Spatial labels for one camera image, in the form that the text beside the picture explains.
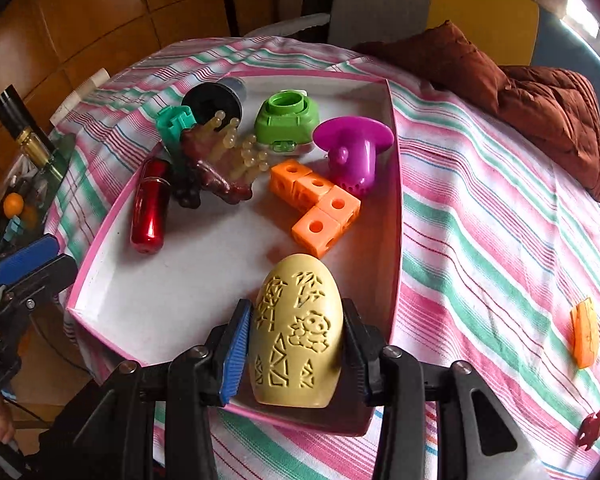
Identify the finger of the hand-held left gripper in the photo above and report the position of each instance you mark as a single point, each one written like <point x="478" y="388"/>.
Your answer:
<point x="40" y="275"/>
<point x="25" y="260"/>

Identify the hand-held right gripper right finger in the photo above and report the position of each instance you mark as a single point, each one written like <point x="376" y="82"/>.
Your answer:
<point x="358" y="355"/>

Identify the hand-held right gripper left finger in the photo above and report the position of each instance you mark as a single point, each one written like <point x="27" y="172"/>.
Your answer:
<point x="235" y="355"/>

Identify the yellow carved egg toy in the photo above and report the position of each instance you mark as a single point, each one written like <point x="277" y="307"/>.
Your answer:
<point x="295" y="330"/>

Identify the pink white tray box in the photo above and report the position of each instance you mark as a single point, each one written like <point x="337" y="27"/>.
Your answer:
<point x="180" y="290"/>

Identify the red metallic cylinder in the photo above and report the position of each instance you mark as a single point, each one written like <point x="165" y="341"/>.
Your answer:
<point x="150" y="210"/>

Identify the orange cube blocks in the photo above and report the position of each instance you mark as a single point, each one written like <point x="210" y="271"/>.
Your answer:
<point x="320" y="210"/>

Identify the teal plastic toy piece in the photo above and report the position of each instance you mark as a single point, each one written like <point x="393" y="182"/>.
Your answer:
<point x="172" y="127"/>

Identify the magenta mushroom toy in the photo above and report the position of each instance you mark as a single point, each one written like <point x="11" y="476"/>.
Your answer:
<point x="352" y="150"/>

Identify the orange fruit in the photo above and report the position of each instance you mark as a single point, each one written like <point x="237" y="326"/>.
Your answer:
<point x="14" y="204"/>

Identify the glass side table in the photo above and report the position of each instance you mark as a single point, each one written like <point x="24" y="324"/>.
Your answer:
<point x="30" y="190"/>

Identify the black gold bottle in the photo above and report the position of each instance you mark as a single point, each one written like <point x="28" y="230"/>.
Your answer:
<point x="25" y="127"/>

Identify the striped bed sheet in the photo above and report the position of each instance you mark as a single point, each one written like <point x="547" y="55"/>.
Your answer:
<point x="480" y="240"/>

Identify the white paper roll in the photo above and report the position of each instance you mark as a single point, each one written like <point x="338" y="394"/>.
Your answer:
<point x="80" y="95"/>

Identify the orange plastic piece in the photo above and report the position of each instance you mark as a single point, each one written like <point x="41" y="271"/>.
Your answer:
<point x="585" y="332"/>

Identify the green white plastic toy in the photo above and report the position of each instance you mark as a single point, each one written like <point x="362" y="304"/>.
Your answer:
<point x="285" y="120"/>

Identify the small red plastic piece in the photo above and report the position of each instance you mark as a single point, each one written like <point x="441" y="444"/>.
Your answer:
<point x="591" y="429"/>

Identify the wooden wardrobe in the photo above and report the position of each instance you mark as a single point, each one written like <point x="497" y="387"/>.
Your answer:
<point x="105" y="20"/>

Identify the brown quilted blanket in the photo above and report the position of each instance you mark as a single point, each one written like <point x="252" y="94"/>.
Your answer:
<point x="545" y="110"/>

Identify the grey yellow blue headboard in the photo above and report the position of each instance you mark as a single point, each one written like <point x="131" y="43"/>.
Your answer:
<point x="480" y="15"/>

